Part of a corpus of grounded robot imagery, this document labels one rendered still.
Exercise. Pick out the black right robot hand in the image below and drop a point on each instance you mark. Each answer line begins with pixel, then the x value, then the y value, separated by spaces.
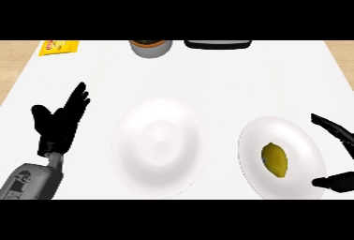
pixel 339 182

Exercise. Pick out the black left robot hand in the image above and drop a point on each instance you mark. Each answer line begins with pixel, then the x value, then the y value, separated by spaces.
pixel 58 125

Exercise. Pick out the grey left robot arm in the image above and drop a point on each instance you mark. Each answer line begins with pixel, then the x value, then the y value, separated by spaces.
pixel 33 181

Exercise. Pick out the small white plate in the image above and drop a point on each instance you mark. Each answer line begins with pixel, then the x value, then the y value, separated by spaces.
pixel 301 140

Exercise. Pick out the yellow lemon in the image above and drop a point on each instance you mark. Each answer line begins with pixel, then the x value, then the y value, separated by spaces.
pixel 274 160

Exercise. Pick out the large white plate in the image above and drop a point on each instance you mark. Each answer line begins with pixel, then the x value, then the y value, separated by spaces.
pixel 159 146

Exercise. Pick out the yellow box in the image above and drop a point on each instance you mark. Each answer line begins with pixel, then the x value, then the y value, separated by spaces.
pixel 58 47

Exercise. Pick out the grey plant pot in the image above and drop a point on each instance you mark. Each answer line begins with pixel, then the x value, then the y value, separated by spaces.
pixel 151 49

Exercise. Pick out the black appliance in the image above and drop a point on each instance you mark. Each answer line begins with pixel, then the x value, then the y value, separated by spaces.
pixel 217 44

